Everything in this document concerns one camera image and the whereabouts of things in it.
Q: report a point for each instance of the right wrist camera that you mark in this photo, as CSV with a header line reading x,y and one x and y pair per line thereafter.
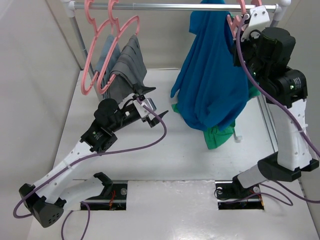
x,y
257,22

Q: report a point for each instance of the blue t shirt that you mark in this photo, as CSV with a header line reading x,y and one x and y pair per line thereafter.
x,y
212,75

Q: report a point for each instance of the gray pleated cloth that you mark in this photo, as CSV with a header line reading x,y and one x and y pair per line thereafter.
x,y
129,69

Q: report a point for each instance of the pink hanger with gray cloth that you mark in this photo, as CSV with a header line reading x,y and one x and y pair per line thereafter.
x,y
114,50

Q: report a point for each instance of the pink hanger with green shirt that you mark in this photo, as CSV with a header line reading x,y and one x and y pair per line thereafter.
x,y
256,3

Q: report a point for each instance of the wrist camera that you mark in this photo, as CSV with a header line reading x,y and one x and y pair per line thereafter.
x,y
257,22
140,107

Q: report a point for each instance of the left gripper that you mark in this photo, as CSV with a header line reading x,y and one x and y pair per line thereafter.
x,y
139,90

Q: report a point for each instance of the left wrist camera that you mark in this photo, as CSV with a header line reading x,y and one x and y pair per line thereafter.
x,y
140,107

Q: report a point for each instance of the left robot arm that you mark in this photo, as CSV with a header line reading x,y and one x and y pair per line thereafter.
x,y
50,196

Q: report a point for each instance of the green t shirt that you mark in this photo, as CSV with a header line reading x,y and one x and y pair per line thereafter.
x,y
217,137

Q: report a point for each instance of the metal clothes rack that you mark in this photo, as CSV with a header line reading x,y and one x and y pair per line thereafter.
x,y
71,6

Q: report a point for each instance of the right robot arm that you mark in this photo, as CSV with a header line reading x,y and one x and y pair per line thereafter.
x,y
264,56

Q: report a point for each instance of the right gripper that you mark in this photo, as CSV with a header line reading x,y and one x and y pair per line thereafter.
x,y
236,60

